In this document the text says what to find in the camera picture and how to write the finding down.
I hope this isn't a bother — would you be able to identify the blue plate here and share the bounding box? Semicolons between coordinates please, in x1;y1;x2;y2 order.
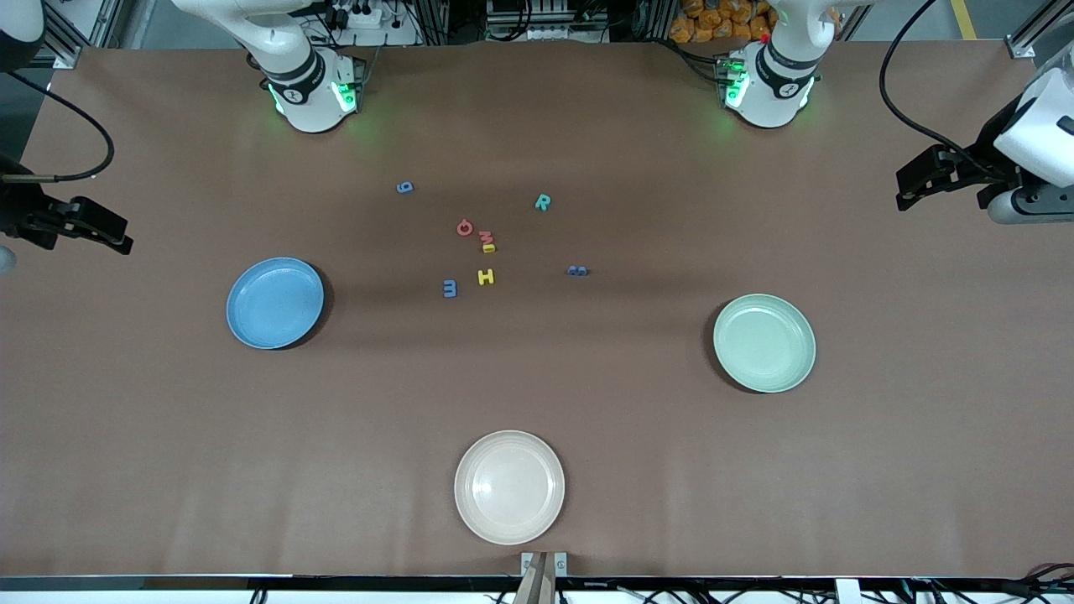
226;257;326;351

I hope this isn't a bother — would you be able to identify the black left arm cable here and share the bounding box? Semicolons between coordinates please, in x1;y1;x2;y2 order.
878;0;1008;162

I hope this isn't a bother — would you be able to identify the pile of orange bags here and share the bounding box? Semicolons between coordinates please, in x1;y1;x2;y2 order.
670;0;777;44

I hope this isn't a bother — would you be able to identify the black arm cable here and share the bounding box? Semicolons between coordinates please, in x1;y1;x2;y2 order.
0;70;116;183
878;0;1008;162

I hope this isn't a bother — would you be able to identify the white power strip with plugs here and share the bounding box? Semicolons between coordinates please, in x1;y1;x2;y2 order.
323;0;387;30

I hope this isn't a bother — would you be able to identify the beige plate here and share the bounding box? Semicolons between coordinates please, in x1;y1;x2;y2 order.
454;430;566;546

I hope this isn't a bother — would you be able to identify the green plate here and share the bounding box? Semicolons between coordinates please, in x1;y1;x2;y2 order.
712;293;817;394

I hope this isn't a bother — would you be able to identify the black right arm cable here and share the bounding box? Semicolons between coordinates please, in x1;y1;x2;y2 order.
0;70;116;183

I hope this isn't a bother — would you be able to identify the aluminium frame profile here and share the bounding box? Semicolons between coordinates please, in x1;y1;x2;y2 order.
1007;0;1074;60
17;0;110;70

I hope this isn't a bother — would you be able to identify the small metal bracket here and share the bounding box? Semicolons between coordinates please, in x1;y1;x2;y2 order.
520;551;569;578

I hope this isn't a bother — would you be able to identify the cable bundle below table edge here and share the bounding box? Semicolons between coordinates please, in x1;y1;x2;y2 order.
906;562;1074;604

